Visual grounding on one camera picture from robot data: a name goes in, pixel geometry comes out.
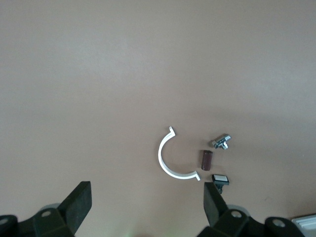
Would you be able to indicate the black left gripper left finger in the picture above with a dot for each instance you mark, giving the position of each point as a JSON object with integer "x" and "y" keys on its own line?
{"x": 79, "y": 202}

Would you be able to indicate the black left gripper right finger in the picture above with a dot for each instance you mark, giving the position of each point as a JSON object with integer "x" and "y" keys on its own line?
{"x": 212, "y": 205}

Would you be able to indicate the white drawer cabinet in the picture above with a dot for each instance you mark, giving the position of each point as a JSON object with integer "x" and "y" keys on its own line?
{"x": 304, "y": 222}

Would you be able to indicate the black pushbutton with white cap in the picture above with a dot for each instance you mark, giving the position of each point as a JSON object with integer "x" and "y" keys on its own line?
{"x": 220, "y": 178}

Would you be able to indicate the dark brown terminal block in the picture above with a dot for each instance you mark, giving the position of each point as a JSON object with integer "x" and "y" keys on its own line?
{"x": 206, "y": 160}

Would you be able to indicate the chrome tee fitting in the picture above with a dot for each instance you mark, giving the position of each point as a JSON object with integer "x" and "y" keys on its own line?
{"x": 218, "y": 142}

